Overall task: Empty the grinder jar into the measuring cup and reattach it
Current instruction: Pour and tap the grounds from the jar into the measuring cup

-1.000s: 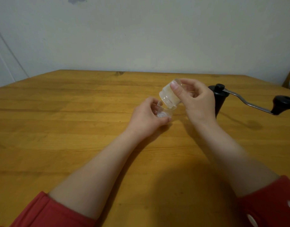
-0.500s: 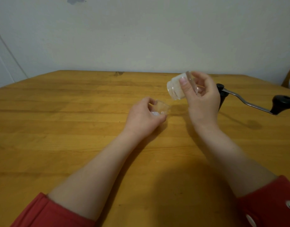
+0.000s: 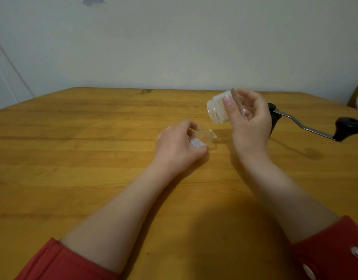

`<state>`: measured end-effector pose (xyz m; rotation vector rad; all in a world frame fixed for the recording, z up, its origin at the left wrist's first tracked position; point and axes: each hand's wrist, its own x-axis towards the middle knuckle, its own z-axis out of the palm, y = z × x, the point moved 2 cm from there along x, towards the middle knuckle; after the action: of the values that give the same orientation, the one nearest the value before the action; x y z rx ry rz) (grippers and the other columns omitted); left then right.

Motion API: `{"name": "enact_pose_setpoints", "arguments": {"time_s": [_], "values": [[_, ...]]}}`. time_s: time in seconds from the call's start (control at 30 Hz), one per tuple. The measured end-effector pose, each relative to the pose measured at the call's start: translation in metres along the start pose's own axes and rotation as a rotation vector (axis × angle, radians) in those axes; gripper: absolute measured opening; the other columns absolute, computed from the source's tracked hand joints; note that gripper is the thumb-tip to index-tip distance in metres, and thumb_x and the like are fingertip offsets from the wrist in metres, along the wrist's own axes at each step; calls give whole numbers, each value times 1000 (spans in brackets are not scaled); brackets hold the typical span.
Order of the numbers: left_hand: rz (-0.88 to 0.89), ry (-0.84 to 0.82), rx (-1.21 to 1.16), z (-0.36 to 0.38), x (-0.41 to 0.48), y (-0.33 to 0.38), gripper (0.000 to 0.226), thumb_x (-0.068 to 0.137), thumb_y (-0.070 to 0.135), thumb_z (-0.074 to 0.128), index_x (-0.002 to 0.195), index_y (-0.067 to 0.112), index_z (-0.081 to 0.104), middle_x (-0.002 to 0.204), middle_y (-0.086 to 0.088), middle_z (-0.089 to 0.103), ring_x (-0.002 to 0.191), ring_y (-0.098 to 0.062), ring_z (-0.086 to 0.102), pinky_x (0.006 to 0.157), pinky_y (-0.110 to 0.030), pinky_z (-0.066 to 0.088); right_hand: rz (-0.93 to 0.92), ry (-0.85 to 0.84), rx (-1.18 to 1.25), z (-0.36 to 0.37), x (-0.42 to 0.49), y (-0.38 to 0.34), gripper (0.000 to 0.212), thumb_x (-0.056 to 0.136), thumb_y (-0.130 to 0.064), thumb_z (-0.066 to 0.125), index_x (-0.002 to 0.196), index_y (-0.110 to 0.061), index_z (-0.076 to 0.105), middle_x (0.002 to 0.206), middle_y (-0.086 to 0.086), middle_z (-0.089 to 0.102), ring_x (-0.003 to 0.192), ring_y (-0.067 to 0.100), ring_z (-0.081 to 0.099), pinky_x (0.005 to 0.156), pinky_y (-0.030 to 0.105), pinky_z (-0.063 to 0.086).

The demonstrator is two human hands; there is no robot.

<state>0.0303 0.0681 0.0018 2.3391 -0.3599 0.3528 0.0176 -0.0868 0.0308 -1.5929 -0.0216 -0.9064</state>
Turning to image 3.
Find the red right sleeve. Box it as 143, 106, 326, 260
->
291, 216, 358, 280

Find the black hand crank grinder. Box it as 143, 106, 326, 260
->
268, 103, 358, 143

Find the red sleeve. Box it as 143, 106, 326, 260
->
291, 216, 358, 280
15, 237, 120, 280

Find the person's right hand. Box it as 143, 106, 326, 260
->
223, 89, 273, 160

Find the red left sleeve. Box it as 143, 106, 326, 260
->
15, 237, 120, 280

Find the clear glass jar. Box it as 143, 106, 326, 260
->
206, 88, 245, 124

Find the wooden chair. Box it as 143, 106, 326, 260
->
347, 80, 358, 112

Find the person's right forearm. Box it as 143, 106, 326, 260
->
240, 151, 342, 244

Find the person's left forearm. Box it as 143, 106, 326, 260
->
60, 160, 175, 274

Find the small clear plastic cup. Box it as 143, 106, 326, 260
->
189, 127, 217, 149

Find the person's left hand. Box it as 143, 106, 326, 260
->
154, 119, 209, 176

